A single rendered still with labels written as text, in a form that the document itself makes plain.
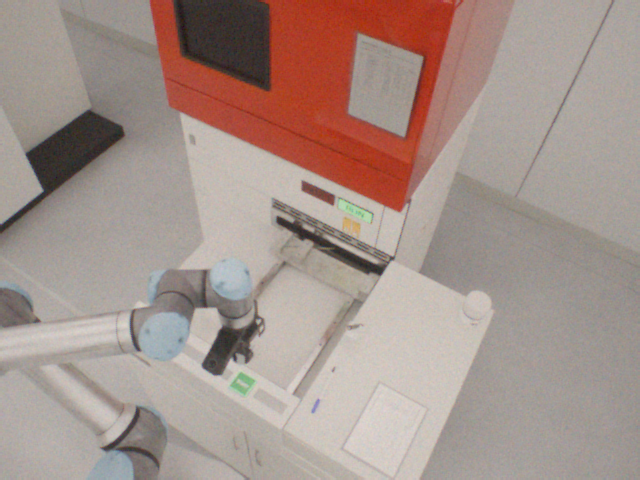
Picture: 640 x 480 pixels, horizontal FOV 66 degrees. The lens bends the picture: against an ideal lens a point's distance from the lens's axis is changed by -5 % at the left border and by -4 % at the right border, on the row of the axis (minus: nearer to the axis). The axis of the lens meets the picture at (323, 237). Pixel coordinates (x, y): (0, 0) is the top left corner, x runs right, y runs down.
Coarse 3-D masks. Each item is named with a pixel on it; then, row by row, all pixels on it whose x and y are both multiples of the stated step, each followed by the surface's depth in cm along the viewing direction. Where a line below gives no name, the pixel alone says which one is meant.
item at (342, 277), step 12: (276, 252) 169; (288, 252) 169; (312, 252) 170; (312, 264) 167; (324, 264) 167; (336, 264) 168; (324, 276) 164; (336, 276) 165; (348, 276) 165; (360, 276) 165; (336, 288) 165; (348, 288) 162; (360, 300) 162
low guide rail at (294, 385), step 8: (352, 296) 164; (344, 304) 162; (352, 304) 164; (344, 312) 160; (336, 320) 158; (328, 328) 156; (336, 328) 158; (328, 336) 154; (320, 344) 153; (312, 352) 151; (320, 352) 153; (312, 360) 149; (304, 368) 147; (296, 376) 146; (304, 376) 147; (296, 384) 144
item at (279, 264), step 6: (276, 264) 170; (282, 264) 171; (270, 270) 168; (276, 270) 169; (264, 276) 166; (270, 276) 167; (264, 282) 165; (270, 282) 169; (258, 288) 164; (264, 288) 166; (258, 294) 163; (216, 336) 152; (210, 342) 151
